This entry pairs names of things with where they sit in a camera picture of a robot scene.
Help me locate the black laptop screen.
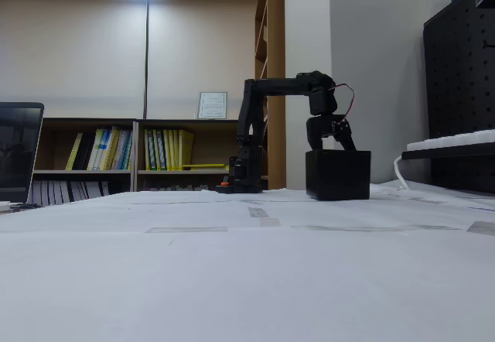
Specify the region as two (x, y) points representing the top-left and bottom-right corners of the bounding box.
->
(0, 101), (46, 205)

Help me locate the black shelf rail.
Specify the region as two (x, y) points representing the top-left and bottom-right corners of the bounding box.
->
(401, 142), (495, 162)

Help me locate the white paper table cover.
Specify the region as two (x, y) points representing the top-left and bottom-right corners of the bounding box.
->
(0, 181), (495, 342)

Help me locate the black pegboard panel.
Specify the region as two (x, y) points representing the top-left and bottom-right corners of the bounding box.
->
(422, 0), (495, 195)

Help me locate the yellow binder green label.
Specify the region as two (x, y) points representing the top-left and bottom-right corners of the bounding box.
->
(152, 128), (164, 172)
(144, 128), (155, 172)

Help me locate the black book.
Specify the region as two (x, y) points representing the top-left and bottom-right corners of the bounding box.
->
(73, 132), (97, 172)

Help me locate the wide yellow binder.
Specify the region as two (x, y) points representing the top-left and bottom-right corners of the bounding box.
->
(178, 128), (195, 172)

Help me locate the low wooden bookshelf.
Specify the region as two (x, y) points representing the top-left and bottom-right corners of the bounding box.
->
(32, 117), (138, 207)
(135, 118), (240, 193)

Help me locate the tall wooden bookshelf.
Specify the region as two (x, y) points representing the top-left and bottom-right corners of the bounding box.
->
(254, 0), (286, 191)

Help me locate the white power strip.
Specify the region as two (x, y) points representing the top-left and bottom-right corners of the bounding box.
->
(405, 128), (495, 152)

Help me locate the white green book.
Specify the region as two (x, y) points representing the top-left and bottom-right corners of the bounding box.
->
(114, 128), (135, 172)

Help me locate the framed white certificate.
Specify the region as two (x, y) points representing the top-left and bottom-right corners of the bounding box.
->
(197, 91), (229, 120)

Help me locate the blue white book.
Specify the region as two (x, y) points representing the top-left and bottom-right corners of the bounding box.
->
(101, 126), (119, 172)

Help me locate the thin yellow book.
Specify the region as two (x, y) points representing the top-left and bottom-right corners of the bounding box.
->
(64, 132), (84, 172)

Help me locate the white yellow paperback book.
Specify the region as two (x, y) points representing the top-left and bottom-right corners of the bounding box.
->
(87, 128), (106, 172)

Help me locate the black wall conduit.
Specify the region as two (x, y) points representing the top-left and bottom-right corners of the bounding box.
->
(143, 0), (151, 120)

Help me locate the white power cable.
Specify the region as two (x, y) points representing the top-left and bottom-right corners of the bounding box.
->
(393, 155), (411, 190)

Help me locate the black open box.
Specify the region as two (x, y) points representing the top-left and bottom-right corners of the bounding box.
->
(305, 149), (372, 202)

